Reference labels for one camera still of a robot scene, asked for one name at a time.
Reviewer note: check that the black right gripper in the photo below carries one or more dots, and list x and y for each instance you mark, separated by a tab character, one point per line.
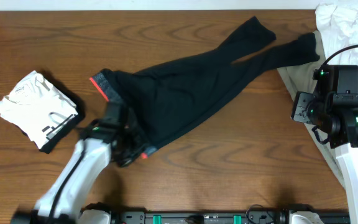
299	109

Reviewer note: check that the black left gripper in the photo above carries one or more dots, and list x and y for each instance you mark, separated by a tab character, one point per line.
132	144

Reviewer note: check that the black leggings red waistband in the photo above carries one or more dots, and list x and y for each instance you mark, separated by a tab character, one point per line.
168	100

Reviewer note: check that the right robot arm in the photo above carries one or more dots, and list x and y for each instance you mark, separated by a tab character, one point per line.
345	143

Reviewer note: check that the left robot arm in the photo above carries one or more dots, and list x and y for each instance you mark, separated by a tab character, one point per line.
102	142

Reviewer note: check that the grey folded trousers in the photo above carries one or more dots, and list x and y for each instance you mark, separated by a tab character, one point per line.
300	78

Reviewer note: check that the white crumpled shirt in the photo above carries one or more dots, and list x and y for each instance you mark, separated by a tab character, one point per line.
337	21

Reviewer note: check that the folded white printed shirt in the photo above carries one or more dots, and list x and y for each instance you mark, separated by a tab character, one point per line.
43	112

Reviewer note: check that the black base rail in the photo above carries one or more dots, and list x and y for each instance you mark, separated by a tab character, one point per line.
256	214

